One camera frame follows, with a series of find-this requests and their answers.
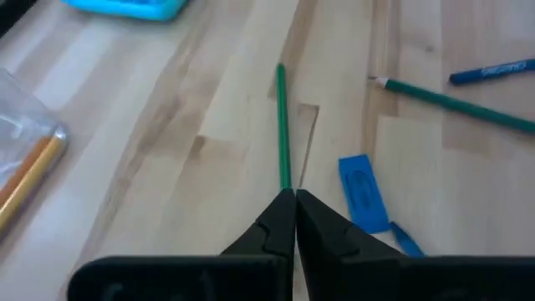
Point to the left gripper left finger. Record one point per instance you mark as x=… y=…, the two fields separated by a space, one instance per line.
x=251 y=276

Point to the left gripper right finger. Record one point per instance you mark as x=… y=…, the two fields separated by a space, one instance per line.
x=355 y=271

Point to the small blue pen piece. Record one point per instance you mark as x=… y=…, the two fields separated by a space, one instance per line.
x=407 y=242

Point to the blue eraser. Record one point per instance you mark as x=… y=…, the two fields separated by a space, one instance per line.
x=363 y=192

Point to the dark green pencil pink eraser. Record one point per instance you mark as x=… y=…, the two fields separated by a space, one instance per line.
x=460 y=106

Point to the yellow pencil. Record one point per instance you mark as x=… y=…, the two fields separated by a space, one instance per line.
x=35 y=177

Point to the blue marker pen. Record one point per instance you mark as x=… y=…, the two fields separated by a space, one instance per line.
x=493 y=71

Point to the clear plastic bin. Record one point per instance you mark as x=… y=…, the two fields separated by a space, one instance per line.
x=16 y=108

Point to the turquoise calculator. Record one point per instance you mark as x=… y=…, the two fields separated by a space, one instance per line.
x=138 y=8

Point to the black aluminium table frame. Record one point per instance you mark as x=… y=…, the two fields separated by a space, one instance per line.
x=10 y=10

